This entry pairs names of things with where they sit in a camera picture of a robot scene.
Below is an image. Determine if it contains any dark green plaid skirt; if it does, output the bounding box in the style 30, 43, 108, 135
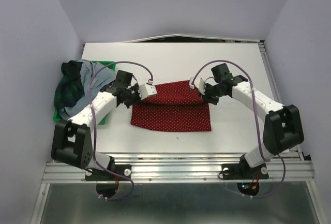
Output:
54, 60, 84, 112

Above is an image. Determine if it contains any red polka dot skirt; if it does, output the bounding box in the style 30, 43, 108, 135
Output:
130, 81, 212, 132

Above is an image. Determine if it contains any aluminium rail frame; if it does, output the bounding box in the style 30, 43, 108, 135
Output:
32, 42, 327, 223

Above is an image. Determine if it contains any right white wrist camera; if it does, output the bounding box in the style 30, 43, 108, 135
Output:
189, 77, 205, 95

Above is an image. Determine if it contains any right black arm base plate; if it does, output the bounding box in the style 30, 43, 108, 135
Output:
218, 163, 269, 181

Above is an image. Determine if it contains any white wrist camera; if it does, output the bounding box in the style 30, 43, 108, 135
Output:
189, 77, 205, 95
138, 83, 157, 100

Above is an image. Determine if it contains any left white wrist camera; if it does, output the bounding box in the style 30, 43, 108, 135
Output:
138, 83, 157, 100

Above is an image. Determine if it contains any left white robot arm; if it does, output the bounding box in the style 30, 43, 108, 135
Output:
51, 70, 140, 180

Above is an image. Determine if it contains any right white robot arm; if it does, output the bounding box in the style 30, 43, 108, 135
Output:
190, 61, 304, 180

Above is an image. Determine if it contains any green plastic bin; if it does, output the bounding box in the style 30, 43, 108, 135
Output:
53, 60, 116, 126

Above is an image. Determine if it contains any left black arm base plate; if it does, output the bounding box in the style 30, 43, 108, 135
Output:
81, 163, 133, 183

